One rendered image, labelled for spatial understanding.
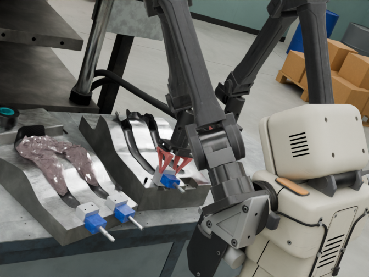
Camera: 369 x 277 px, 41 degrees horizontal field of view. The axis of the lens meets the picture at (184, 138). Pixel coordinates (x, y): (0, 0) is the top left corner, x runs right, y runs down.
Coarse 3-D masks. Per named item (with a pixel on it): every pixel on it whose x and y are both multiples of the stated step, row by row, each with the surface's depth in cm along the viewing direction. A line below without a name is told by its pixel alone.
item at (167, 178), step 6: (156, 168) 151; (168, 168) 151; (156, 174) 150; (162, 174) 148; (168, 174) 150; (174, 174) 151; (156, 180) 150; (162, 180) 148; (168, 180) 146; (174, 180) 147; (180, 180) 148; (168, 186) 146; (174, 186) 146
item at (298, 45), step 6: (330, 12) 844; (330, 18) 806; (336, 18) 812; (330, 24) 812; (300, 30) 829; (330, 30) 820; (294, 36) 842; (300, 36) 828; (294, 42) 839; (300, 42) 829; (288, 48) 854; (294, 48) 838; (300, 48) 831
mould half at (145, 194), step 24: (96, 120) 182; (120, 120) 189; (96, 144) 173; (120, 144) 165; (144, 144) 170; (120, 168) 159; (192, 168) 168; (144, 192) 148; (168, 192) 154; (192, 192) 160
